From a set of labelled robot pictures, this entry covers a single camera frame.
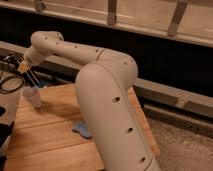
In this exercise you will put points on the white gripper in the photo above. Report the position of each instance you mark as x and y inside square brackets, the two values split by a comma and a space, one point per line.
[32, 58]

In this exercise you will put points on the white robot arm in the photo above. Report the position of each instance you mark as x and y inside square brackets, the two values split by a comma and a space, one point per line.
[101, 90]

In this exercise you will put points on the blue box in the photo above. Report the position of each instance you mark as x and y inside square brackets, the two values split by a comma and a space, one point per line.
[40, 83]

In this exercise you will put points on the black object at left edge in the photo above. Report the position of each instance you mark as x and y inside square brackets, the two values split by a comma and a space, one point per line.
[6, 127]

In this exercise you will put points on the blue sponge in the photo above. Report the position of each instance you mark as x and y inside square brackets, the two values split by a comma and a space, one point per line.
[81, 128]

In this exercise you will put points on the grey metal beam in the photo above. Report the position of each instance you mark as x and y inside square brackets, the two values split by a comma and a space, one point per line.
[157, 92]

